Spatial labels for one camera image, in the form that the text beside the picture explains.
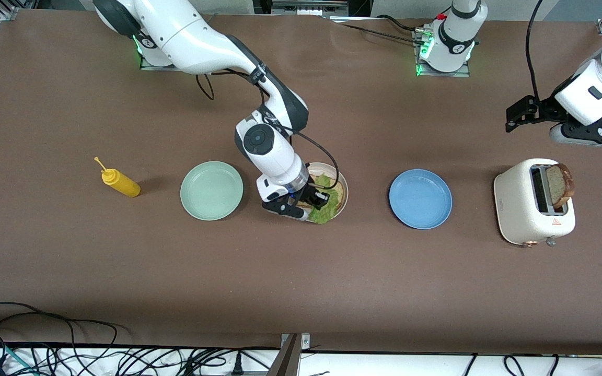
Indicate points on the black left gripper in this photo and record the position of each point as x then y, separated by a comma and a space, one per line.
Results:
545, 109

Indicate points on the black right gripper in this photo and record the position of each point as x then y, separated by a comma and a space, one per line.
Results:
310, 191

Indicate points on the green lettuce leaf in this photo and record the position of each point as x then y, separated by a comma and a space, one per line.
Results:
332, 209

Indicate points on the yellow mustard squeeze bottle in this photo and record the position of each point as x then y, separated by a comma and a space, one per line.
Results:
123, 185

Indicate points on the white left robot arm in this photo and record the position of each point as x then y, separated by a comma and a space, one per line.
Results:
599, 89

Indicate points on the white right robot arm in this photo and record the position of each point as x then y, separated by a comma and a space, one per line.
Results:
191, 36

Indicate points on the beige plate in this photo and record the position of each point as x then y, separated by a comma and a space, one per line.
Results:
345, 192

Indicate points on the blue plate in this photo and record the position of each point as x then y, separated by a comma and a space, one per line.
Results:
420, 199

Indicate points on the pale green plate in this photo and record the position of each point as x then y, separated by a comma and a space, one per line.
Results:
211, 190

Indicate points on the white two-slot toaster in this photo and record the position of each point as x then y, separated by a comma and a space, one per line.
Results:
515, 209

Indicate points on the black power plug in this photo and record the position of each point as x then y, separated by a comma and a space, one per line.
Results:
237, 363

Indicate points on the grey metal device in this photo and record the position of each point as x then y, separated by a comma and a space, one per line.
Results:
309, 8

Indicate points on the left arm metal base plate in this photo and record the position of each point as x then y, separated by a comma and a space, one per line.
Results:
444, 74

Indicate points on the grey metal table bracket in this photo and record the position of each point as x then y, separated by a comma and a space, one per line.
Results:
294, 342

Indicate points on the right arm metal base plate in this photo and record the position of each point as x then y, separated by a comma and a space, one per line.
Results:
149, 66

